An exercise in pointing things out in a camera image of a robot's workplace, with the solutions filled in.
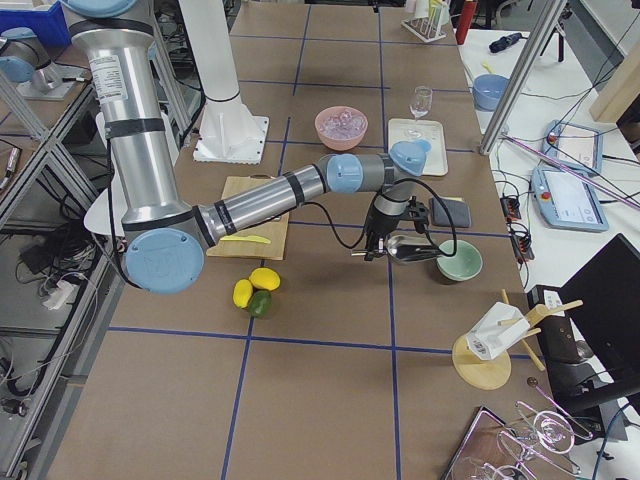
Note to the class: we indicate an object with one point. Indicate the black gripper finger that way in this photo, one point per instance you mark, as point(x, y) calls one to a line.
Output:
point(406, 254)

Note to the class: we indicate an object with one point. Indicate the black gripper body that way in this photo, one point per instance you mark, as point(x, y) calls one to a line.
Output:
point(375, 225)

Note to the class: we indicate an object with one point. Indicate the silver metal ice scoop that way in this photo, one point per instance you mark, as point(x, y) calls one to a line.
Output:
point(385, 246)

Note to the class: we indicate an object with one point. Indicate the pink bowl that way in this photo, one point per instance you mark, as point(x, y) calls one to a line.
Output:
point(338, 145)

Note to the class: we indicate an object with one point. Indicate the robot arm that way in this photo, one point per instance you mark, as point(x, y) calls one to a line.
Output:
point(166, 237)

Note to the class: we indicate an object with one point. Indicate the light blue plastic cup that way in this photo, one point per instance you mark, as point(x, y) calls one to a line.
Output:
point(424, 145)

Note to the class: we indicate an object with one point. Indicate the pile of clear ice cubes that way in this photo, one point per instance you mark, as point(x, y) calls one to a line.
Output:
point(343, 125)

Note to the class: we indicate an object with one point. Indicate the green ceramic bowl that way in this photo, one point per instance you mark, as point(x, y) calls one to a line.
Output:
point(461, 260)

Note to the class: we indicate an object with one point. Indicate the cream bear tray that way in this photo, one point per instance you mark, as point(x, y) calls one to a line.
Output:
point(431, 131)

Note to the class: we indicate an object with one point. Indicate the wooden cutting board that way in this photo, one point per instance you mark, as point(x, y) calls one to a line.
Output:
point(275, 230)

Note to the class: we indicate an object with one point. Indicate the white carton on stand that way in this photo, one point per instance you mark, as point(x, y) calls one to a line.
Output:
point(499, 329)

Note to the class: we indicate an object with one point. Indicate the yellow lemon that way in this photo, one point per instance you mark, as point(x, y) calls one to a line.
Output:
point(265, 278)
point(242, 293)

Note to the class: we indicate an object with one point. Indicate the clear wine glass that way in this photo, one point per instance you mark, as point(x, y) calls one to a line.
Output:
point(419, 106)

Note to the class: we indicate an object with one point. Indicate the wooden mug tree stand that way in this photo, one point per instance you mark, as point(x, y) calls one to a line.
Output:
point(493, 374)

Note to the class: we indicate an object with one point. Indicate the yellow plastic knife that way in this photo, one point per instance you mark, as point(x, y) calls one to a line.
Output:
point(246, 238)

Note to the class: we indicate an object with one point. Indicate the near teach pendant tablet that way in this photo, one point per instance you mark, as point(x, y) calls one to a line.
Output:
point(566, 202)

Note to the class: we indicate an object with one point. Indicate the teach pendant tablet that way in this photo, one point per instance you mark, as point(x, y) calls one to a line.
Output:
point(576, 146)
point(566, 202)

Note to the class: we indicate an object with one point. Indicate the blue bowl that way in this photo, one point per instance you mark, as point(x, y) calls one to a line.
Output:
point(487, 90)

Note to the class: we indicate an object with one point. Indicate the yellow plastic spoon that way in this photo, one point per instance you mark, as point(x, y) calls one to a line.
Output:
point(487, 67)

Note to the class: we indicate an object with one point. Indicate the black monitor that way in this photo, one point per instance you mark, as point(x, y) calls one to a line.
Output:
point(608, 320)

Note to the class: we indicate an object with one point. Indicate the far teach pendant tablet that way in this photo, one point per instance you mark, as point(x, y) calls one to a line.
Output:
point(576, 146)

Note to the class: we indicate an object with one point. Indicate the red cylinder bottle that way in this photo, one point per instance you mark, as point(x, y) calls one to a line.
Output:
point(465, 20)

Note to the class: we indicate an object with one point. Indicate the white chair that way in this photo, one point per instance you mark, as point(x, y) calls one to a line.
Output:
point(96, 219)

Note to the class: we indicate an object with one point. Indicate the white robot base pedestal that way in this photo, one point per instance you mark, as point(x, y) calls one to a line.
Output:
point(228, 132)

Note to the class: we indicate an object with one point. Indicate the white wire cup rack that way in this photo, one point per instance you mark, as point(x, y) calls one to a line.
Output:
point(427, 19)

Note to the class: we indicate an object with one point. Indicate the aluminium frame post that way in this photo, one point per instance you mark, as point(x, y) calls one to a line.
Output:
point(538, 36)

